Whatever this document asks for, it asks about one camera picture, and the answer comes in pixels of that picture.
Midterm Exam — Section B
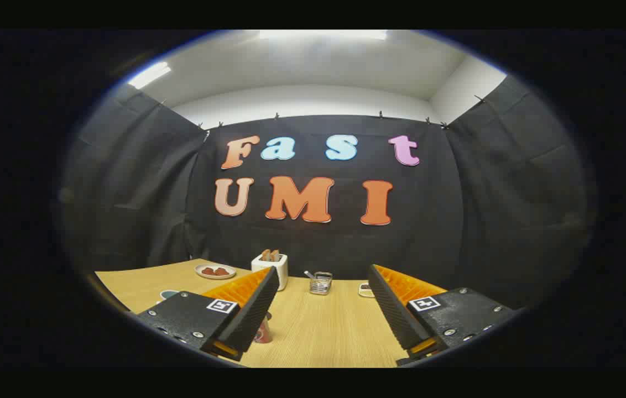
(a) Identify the white oval plate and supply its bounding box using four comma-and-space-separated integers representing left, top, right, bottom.
195, 264, 237, 280

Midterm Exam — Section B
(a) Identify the silver juice bottle colourful label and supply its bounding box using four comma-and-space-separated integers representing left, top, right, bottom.
254, 311, 273, 344

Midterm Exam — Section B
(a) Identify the white toaster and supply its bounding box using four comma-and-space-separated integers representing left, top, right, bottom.
251, 253, 289, 291

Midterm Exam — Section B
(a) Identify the wooden table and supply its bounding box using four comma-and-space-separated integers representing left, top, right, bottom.
95, 258, 410, 368

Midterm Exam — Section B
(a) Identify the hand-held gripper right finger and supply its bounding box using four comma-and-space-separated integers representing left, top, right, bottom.
367, 264, 515, 366

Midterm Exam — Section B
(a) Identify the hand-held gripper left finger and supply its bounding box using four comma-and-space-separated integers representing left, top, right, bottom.
136, 266, 280, 363

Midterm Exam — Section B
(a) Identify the metal wire holder basket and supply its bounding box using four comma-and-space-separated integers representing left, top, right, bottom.
310, 271, 333, 296

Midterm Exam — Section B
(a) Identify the black backdrop cloth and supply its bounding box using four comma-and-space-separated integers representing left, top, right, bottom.
59, 75, 596, 310

